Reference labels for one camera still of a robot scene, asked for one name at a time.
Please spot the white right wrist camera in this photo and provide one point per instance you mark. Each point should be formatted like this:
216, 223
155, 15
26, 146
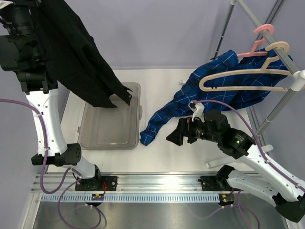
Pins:
197, 108

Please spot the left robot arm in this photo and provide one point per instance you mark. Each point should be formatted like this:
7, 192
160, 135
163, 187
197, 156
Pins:
21, 51

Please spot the aluminium mounting rail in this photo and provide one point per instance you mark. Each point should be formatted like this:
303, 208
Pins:
141, 183

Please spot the slotted cable duct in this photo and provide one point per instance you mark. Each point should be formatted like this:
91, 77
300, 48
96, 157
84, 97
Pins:
133, 198

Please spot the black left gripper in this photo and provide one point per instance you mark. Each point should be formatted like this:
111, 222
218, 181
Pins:
26, 4

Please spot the pink plastic hanger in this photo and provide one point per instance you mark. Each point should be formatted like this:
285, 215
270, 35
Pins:
253, 52

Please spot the blue plaid shirt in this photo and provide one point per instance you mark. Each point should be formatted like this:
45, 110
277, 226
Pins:
228, 61

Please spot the clear plastic bin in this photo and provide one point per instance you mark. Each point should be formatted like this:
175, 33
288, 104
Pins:
112, 128

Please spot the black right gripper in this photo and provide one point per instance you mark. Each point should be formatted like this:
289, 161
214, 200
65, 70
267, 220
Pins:
185, 128

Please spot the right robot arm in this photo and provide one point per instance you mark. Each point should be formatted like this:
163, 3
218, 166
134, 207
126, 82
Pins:
281, 189

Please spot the metal clothes rack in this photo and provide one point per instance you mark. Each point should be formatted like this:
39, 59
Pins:
280, 64

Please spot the black shirt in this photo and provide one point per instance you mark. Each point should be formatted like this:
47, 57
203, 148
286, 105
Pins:
75, 57

